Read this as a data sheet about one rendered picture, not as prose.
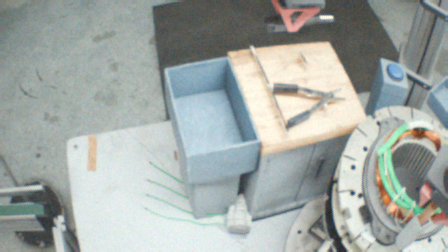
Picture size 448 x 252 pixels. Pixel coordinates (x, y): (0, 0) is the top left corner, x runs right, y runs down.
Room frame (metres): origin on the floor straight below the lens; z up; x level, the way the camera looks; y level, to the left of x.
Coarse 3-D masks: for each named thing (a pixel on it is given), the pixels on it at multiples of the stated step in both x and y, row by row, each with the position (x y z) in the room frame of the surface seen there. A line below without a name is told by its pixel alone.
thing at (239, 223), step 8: (240, 200) 0.46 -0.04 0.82; (232, 208) 0.44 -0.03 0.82; (240, 208) 0.44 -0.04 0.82; (232, 216) 0.43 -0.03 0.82; (240, 216) 0.42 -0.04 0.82; (248, 216) 0.43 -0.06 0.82; (232, 224) 0.41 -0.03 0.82; (240, 224) 0.41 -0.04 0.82; (248, 224) 0.41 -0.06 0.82; (232, 232) 0.40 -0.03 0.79; (240, 232) 0.40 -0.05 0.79; (248, 232) 0.40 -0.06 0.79
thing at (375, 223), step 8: (384, 120) 0.47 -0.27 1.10; (392, 120) 0.47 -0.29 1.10; (400, 120) 0.47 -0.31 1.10; (384, 128) 0.45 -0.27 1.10; (392, 128) 0.45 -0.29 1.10; (368, 160) 0.39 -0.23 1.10; (368, 200) 0.32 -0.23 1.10; (368, 208) 0.30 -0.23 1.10; (376, 224) 0.27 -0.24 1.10; (384, 232) 0.25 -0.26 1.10; (392, 232) 0.25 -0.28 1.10; (432, 232) 0.24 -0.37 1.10; (376, 240) 0.24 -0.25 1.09; (384, 240) 0.24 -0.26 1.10; (392, 240) 0.24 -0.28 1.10; (416, 240) 0.23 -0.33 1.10
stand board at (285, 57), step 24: (264, 48) 0.62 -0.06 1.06; (288, 48) 0.63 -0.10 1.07; (312, 48) 0.64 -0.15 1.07; (240, 72) 0.56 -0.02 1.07; (288, 72) 0.57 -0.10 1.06; (312, 72) 0.58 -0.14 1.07; (336, 72) 0.59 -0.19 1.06; (264, 96) 0.52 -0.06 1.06; (288, 96) 0.52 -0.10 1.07; (312, 96) 0.53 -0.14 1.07; (336, 96) 0.53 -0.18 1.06; (264, 120) 0.47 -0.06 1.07; (312, 120) 0.48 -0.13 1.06; (336, 120) 0.48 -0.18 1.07; (360, 120) 0.49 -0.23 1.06; (264, 144) 0.43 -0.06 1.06; (288, 144) 0.44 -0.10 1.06
